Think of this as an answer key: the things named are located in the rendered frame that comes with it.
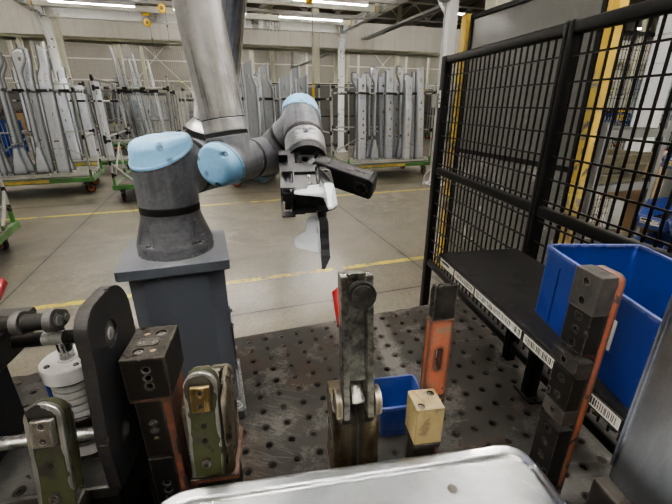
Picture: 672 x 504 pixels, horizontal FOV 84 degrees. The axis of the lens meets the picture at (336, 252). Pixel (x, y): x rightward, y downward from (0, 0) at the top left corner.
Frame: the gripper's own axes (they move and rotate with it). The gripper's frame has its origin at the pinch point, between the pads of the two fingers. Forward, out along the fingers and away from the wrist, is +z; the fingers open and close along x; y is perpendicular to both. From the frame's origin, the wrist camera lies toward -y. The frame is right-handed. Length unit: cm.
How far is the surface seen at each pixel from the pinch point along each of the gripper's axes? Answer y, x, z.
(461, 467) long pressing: -11.1, -2.1, 31.2
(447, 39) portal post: -281, -231, -571
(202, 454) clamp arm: 17.9, -3.9, 26.1
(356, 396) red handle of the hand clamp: 0.1, 0.8, 22.9
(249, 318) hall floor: 31, -198, -86
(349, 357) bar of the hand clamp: 0.8, 4.2, 19.4
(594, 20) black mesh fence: -55, 17, -37
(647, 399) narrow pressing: -26.7, 10.3, 28.6
